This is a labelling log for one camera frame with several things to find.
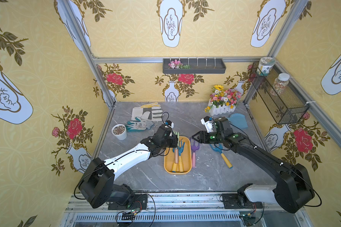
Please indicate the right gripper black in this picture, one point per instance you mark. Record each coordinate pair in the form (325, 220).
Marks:
(203, 137)

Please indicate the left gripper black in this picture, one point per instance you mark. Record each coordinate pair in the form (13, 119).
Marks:
(172, 139)

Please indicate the purple rake pink handle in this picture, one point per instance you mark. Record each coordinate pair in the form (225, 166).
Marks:
(194, 147)

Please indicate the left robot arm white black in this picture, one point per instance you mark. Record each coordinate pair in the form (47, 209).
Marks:
(97, 183)

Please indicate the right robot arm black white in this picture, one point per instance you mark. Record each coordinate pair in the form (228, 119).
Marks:
(292, 189)

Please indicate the yellow plastic storage tray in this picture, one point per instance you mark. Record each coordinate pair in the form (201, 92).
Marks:
(186, 156)

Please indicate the white grey work glove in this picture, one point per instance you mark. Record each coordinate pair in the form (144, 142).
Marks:
(150, 112)

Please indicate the teal white garden glove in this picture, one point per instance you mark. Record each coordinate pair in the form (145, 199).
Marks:
(139, 124)

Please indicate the flowers in white fence planter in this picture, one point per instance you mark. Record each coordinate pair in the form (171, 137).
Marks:
(222, 100)

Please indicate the light blue dustpan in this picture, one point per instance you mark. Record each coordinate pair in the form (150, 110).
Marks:
(238, 120)

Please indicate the white cup with pebbles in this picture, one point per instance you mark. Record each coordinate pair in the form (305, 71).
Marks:
(119, 131)

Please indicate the pink artificial flowers on shelf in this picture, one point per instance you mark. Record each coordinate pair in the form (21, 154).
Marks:
(176, 64)

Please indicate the clear bottle colourful beads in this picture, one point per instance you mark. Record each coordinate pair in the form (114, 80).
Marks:
(280, 83)

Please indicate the white lidded jar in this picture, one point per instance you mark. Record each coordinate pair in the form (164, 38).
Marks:
(265, 65)

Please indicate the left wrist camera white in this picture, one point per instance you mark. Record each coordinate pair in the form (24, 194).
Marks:
(169, 123)

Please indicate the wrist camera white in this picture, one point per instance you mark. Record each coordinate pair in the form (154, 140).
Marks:
(169, 123)
(208, 122)

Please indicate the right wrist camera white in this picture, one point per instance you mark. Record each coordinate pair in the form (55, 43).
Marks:
(208, 122)

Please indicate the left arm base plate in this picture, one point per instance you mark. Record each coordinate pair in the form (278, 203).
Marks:
(140, 201)

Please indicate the grey wall shelf tray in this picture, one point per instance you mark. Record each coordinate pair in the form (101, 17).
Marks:
(198, 65)

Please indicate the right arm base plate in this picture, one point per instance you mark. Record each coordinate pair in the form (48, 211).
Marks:
(239, 201)

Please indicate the left circuit board with wires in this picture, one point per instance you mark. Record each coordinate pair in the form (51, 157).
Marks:
(126, 219)

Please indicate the circuit board with wires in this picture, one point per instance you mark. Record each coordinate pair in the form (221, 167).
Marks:
(126, 219)
(250, 219)

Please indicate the right circuit board with wires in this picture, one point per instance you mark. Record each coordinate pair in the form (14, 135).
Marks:
(250, 219)

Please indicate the black wire mesh basket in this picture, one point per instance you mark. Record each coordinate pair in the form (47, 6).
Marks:
(286, 105)

